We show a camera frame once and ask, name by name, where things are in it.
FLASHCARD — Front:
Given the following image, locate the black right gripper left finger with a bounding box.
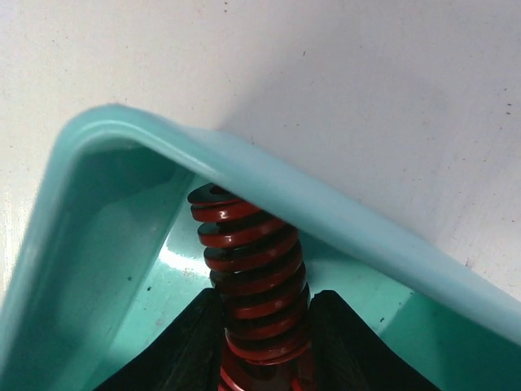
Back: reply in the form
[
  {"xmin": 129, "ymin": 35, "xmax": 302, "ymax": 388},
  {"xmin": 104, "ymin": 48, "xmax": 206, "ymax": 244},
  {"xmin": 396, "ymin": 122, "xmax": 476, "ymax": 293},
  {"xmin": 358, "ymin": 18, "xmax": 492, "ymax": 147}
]
[{"xmin": 96, "ymin": 288, "xmax": 224, "ymax": 391}]

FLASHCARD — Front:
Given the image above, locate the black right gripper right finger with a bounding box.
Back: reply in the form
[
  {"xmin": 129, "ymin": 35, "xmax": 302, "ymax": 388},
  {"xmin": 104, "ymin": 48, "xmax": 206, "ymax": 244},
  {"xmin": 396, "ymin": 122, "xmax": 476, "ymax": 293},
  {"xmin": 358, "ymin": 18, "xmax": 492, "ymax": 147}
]
[{"xmin": 309, "ymin": 290, "xmax": 438, "ymax": 391}]

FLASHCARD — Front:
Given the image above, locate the red large spring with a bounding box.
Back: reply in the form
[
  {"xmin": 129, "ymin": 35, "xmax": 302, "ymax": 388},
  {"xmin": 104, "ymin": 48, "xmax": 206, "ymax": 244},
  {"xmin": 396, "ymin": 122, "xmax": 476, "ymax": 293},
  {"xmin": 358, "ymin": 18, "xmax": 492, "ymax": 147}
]
[{"xmin": 187, "ymin": 183, "xmax": 317, "ymax": 390}]

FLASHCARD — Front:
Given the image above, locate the teal plastic bin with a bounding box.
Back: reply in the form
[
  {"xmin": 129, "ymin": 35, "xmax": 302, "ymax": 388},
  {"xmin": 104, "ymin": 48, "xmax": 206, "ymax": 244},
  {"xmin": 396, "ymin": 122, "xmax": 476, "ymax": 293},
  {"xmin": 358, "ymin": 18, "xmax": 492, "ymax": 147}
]
[{"xmin": 1, "ymin": 105, "xmax": 520, "ymax": 390}]

